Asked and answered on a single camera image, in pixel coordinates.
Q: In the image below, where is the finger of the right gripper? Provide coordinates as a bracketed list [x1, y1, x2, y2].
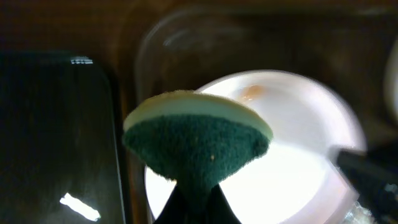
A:
[329, 141, 397, 223]

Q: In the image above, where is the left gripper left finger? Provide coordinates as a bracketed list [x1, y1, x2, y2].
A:
[154, 185, 189, 224]

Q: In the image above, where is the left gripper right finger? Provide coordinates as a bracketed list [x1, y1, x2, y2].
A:
[206, 185, 241, 224]

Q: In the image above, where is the green yellow sponge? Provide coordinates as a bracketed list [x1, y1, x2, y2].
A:
[123, 91, 273, 200]

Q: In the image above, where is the white plate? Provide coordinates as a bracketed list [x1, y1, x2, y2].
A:
[144, 69, 368, 224]

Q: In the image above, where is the brown translucent serving tray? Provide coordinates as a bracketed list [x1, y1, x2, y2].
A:
[119, 4, 398, 224]

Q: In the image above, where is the black rectangular tray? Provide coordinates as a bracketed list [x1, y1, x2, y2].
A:
[1, 52, 131, 223]

